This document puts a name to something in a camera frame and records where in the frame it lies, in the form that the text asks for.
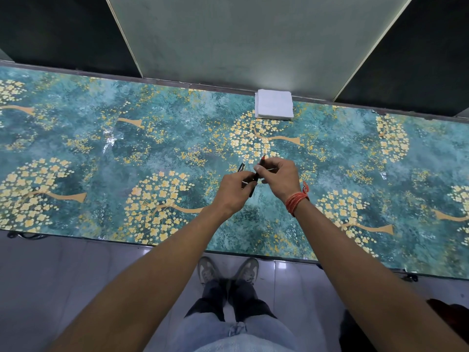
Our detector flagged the person's right hand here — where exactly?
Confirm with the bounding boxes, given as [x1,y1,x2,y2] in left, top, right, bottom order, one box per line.
[254,157,304,204]

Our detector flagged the person's left hand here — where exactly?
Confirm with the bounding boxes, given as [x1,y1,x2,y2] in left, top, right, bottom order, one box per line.
[211,171,258,218]

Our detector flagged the thin silver pen refill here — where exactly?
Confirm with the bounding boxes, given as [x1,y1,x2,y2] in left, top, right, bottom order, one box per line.
[241,167,278,186]

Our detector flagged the black pen with red end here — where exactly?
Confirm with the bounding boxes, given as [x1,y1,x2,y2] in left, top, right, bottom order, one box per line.
[249,155,266,198]

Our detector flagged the person's left forearm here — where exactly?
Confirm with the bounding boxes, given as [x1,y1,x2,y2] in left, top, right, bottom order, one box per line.
[47,204,228,352]

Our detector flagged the person's right forearm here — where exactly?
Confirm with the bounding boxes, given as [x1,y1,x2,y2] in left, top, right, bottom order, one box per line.
[293,198,469,352]

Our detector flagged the red thread wristband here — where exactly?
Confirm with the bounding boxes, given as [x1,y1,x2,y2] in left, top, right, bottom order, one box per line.
[285,181,310,217]

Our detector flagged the stack of white napkins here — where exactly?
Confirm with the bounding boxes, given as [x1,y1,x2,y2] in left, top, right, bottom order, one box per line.
[254,89,295,121]

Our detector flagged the person's right grey shoe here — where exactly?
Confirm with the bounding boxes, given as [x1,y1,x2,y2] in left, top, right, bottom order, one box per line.
[233,257,260,286]

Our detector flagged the person's grey shoe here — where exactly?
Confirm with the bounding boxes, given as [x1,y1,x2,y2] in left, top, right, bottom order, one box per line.
[233,257,260,286]
[197,256,221,286]

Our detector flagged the person's left grey shoe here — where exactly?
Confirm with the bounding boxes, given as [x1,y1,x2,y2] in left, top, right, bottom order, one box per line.
[197,256,221,286]

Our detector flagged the teal floral table cover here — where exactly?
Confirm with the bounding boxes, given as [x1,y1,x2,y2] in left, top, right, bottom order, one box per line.
[0,64,469,280]

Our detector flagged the black bag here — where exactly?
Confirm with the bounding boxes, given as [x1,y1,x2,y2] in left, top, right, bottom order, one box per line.
[339,298,469,352]

